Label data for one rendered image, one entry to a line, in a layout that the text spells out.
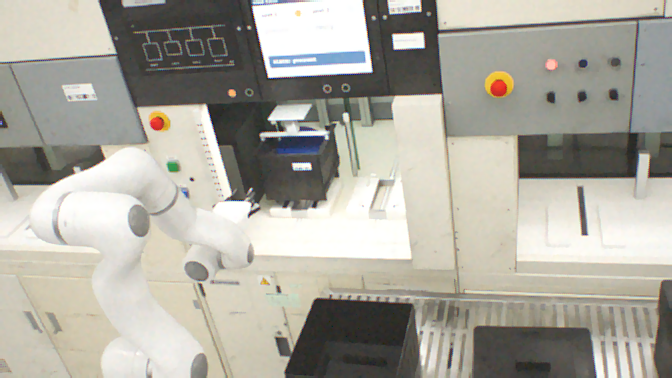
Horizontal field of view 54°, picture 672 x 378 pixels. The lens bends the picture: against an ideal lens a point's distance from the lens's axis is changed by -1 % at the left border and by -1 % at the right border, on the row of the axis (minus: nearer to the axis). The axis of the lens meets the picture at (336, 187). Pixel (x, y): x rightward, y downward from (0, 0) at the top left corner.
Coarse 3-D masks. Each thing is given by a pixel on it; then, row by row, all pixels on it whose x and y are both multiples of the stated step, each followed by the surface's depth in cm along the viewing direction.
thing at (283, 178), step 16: (288, 112) 216; (304, 112) 214; (272, 128) 230; (288, 128) 217; (272, 144) 229; (336, 144) 229; (272, 160) 216; (288, 160) 214; (304, 160) 213; (320, 160) 213; (336, 160) 230; (272, 176) 219; (288, 176) 218; (304, 176) 216; (320, 176) 214; (336, 176) 237; (272, 192) 223; (288, 192) 221; (304, 192) 220; (320, 192) 218
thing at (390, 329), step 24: (312, 312) 179; (336, 312) 182; (360, 312) 180; (384, 312) 177; (408, 312) 175; (312, 336) 179; (336, 336) 187; (360, 336) 185; (384, 336) 182; (408, 336) 166; (312, 360) 179; (336, 360) 183; (360, 360) 179; (384, 360) 177; (408, 360) 166
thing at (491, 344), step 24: (480, 336) 169; (504, 336) 168; (528, 336) 167; (552, 336) 165; (576, 336) 164; (480, 360) 163; (504, 360) 161; (528, 360) 156; (552, 360) 159; (576, 360) 158
